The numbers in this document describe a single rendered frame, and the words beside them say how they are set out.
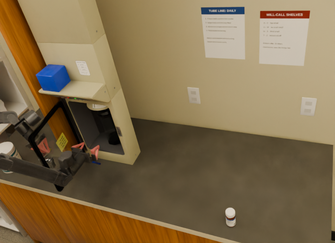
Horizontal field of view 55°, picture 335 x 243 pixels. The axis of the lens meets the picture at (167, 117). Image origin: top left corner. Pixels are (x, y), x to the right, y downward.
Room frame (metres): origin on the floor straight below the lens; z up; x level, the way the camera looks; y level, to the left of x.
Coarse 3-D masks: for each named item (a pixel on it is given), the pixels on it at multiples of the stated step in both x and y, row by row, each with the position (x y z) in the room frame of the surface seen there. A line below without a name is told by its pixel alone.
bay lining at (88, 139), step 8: (72, 104) 1.49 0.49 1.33; (80, 104) 1.54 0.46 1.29; (72, 112) 1.47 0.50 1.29; (80, 112) 1.52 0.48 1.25; (88, 112) 1.57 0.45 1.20; (80, 120) 1.50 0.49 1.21; (88, 120) 1.55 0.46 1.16; (96, 120) 1.59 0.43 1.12; (80, 128) 1.47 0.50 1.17; (88, 128) 1.52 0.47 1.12; (96, 128) 1.58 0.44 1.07; (88, 136) 1.50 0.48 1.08; (96, 136) 1.55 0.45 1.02; (88, 144) 1.48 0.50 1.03
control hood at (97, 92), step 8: (64, 88) 1.36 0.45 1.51; (72, 88) 1.34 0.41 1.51; (80, 88) 1.33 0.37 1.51; (88, 88) 1.31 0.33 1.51; (96, 88) 1.30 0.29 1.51; (104, 88) 1.31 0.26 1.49; (64, 96) 1.33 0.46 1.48; (72, 96) 1.29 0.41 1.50; (80, 96) 1.26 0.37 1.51; (88, 96) 1.25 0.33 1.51; (96, 96) 1.25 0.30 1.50; (104, 96) 1.30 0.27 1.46
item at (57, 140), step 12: (60, 108) 1.44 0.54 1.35; (60, 120) 1.40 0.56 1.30; (48, 132) 1.30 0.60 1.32; (60, 132) 1.37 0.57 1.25; (72, 132) 1.44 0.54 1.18; (36, 144) 1.21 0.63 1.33; (48, 144) 1.27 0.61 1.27; (60, 144) 1.33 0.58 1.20; (72, 144) 1.40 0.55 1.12; (48, 156) 1.23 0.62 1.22
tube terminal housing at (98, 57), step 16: (48, 48) 1.46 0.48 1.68; (64, 48) 1.41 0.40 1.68; (80, 48) 1.37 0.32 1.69; (96, 48) 1.34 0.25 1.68; (64, 64) 1.43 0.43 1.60; (96, 64) 1.34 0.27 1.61; (112, 64) 1.41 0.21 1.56; (80, 80) 1.40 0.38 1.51; (96, 80) 1.35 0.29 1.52; (112, 80) 1.38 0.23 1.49; (112, 96) 1.35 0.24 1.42; (112, 112) 1.34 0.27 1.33; (128, 112) 1.42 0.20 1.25; (128, 128) 1.39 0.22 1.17; (128, 144) 1.35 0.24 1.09; (112, 160) 1.40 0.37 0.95; (128, 160) 1.34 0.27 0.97
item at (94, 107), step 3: (87, 105) 1.46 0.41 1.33; (90, 105) 1.43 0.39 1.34; (93, 105) 1.42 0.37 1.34; (96, 105) 1.41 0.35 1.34; (99, 105) 1.41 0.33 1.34; (102, 105) 1.41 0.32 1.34; (90, 108) 1.43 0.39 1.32; (93, 108) 1.41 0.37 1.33; (96, 108) 1.41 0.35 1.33; (99, 108) 1.40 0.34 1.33; (102, 108) 1.40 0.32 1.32; (105, 108) 1.40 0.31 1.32
